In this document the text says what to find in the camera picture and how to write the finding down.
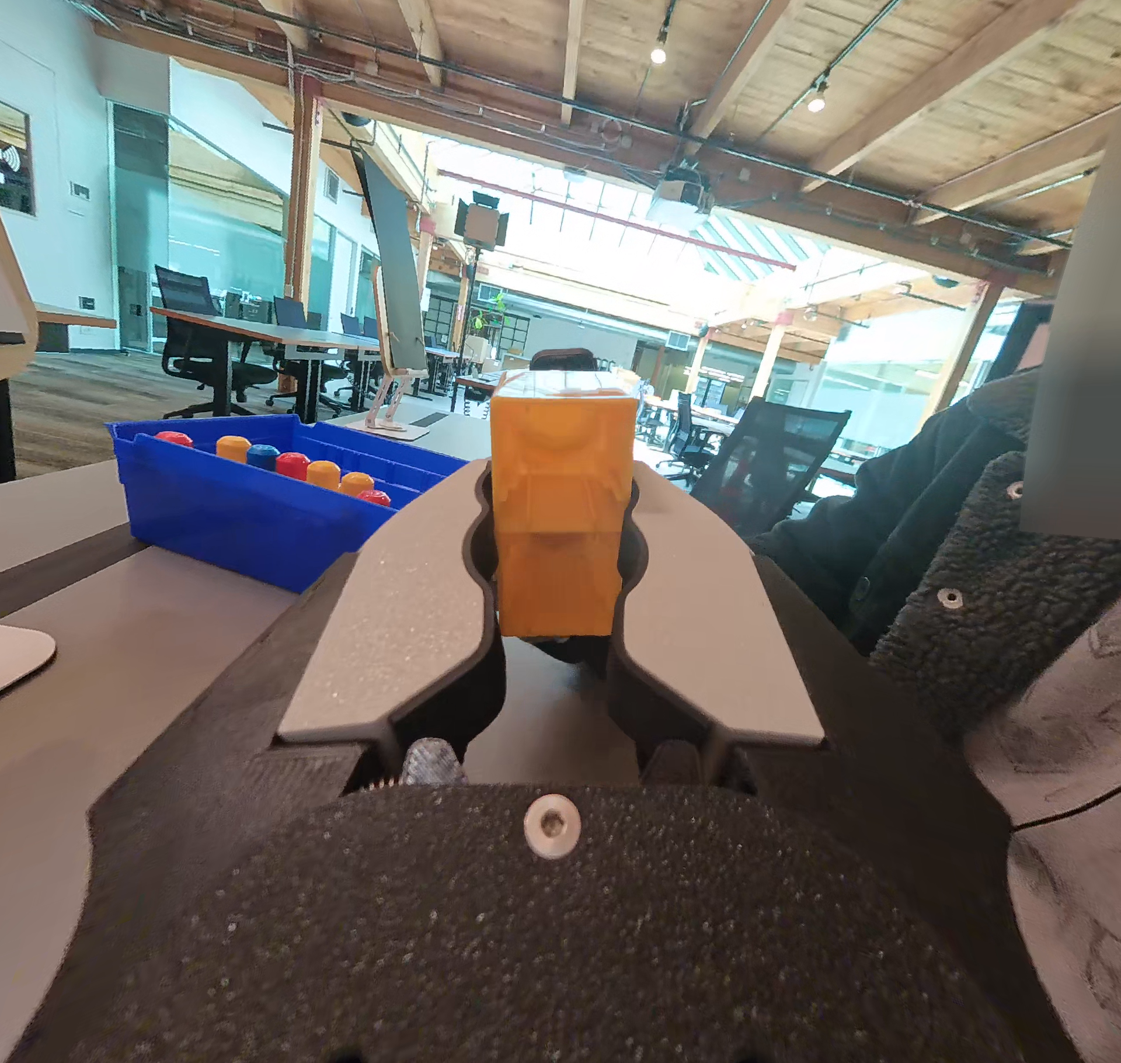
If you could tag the grey sweatshirt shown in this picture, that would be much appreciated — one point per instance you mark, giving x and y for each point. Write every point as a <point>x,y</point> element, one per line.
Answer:
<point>1068,774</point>

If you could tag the blue plastic bin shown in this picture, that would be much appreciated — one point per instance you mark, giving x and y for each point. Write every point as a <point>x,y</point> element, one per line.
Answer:
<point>245,520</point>

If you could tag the orange two-stud mega block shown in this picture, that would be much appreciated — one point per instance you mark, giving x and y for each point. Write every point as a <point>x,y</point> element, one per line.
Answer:
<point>560,511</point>

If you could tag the orange one-stud mega block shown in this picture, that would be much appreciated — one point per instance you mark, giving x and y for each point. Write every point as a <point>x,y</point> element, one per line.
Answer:
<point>324,474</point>
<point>233,448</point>
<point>356,483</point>

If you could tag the black office chair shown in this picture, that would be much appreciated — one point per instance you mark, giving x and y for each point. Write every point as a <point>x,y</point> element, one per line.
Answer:
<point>289,314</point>
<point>692,423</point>
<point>188,309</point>
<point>350,327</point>

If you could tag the wooden top office desk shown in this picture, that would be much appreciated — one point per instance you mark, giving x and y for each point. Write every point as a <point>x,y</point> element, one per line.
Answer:
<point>477,380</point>
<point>74,318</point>
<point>263,331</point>

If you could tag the ceiling projector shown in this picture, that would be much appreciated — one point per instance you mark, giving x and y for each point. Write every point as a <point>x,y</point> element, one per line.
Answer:
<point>681,191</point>

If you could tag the dark fleece jacket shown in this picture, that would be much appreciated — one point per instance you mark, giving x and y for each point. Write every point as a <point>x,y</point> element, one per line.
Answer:
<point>1007,607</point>

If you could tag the person's right forearm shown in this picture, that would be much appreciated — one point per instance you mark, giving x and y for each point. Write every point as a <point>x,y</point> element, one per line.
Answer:
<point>893,502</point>

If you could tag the white base document stand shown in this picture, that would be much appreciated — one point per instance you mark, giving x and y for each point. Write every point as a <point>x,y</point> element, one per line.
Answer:
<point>17,656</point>

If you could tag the wooden board easel stand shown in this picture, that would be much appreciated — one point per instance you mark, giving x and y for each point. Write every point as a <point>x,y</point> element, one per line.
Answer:
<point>398,274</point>

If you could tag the blue one-stud mega block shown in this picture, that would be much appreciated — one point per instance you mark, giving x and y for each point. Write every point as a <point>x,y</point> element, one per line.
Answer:
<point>263,456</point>

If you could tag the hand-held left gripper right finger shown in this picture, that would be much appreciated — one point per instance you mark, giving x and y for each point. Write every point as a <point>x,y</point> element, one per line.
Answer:
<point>714,634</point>

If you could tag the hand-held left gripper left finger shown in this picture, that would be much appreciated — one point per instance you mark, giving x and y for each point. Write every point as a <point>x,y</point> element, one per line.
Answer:
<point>394,625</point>

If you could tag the green potted plant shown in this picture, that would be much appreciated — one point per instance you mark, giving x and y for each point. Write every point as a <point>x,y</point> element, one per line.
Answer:
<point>495,309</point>

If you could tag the dark wall sign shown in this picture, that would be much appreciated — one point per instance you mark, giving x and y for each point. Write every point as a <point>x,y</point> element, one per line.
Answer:
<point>16,161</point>

